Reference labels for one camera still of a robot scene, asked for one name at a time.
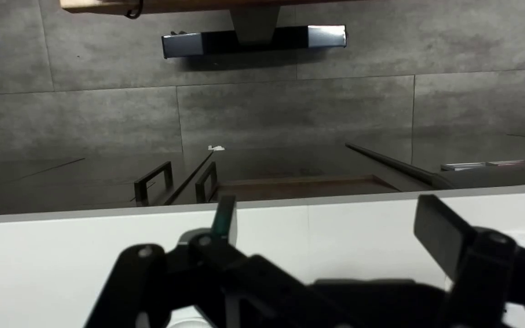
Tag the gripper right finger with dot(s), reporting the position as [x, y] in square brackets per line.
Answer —
[486, 264]

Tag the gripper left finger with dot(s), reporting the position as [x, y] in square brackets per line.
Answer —
[226, 273]

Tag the white paper scrap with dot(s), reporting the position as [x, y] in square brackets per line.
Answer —
[217, 148]

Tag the black rod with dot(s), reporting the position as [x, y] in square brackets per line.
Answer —
[394, 166]

